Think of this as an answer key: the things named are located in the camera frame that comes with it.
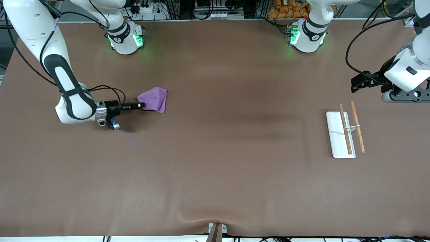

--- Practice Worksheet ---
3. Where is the wooden chopsticks pair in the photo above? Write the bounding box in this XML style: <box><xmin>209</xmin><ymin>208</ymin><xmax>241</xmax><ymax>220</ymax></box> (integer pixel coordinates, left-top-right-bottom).
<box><xmin>350</xmin><ymin>101</ymin><xmax>366</xmax><ymax>154</ymax></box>

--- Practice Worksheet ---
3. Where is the white connector box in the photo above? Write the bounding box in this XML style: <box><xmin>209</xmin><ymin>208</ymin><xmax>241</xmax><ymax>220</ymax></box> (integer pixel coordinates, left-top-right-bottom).
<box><xmin>208</xmin><ymin>12</ymin><xmax>245</xmax><ymax>20</ymax></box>

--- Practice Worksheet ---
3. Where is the aluminium frame profile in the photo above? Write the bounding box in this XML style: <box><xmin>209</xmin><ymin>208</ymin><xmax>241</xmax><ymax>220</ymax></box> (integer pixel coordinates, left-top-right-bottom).
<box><xmin>401</xmin><ymin>0</ymin><xmax>420</xmax><ymax>28</ymax></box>

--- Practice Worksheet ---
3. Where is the purple towel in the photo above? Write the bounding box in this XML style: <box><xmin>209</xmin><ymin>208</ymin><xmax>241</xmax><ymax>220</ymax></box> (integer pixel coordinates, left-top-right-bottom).
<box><xmin>137</xmin><ymin>87</ymin><xmax>168</xmax><ymax>116</ymax></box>

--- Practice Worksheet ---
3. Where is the white rack base plate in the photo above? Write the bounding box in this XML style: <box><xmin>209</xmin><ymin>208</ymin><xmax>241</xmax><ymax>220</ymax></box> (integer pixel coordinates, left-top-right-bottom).
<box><xmin>326</xmin><ymin>111</ymin><xmax>356</xmax><ymax>159</ymax></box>

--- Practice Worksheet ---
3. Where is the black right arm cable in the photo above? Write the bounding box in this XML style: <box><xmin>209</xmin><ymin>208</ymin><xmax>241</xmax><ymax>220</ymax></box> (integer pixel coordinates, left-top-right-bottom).
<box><xmin>0</xmin><ymin>0</ymin><xmax>127</xmax><ymax>116</ymax></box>

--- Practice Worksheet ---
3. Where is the white power strip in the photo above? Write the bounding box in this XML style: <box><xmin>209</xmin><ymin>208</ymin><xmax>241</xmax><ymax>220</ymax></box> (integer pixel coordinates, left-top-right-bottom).
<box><xmin>132</xmin><ymin>0</ymin><xmax>167</xmax><ymax>21</ymax></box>

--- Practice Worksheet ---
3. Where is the silver mast bracket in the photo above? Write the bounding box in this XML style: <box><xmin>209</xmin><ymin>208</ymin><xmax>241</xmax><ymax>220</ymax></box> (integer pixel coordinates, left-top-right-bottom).
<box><xmin>208</xmin><ymin>223</ymin><xmax>227</xmax><ymax>234</ymax></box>

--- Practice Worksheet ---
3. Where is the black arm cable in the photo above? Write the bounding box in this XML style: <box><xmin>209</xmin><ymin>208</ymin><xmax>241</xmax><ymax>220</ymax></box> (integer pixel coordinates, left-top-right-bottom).
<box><xmin>345</xmin><ymin>13</ymin><xmax>417</xmax><ymax>84</ymax></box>
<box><xmin>0</xmin><ymin>0</ymin><xmax>127</xmax><ymax>116</ymax></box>

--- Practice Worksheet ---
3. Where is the brown table cover mat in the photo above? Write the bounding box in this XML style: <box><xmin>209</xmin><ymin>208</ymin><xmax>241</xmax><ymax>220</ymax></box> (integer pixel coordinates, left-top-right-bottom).
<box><xmin>0</xmin><ymin>19</ymin><xmax>430</xmax><ymax>237</ymax></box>

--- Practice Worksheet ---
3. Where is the aluminium camera mast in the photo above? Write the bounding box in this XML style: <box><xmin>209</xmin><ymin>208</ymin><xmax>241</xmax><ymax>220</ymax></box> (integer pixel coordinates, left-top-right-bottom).
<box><xmin>206</xmin><ymin>223</ymin><xmax>223</xmax><ymax>242</ymax></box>

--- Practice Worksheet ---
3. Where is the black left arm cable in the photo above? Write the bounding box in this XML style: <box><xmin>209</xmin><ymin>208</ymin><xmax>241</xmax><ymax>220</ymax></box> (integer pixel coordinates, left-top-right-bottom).
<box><xmin>345</xmin><ymin>13</ymin><xmax>417</xmax><ymax>84</ymax></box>

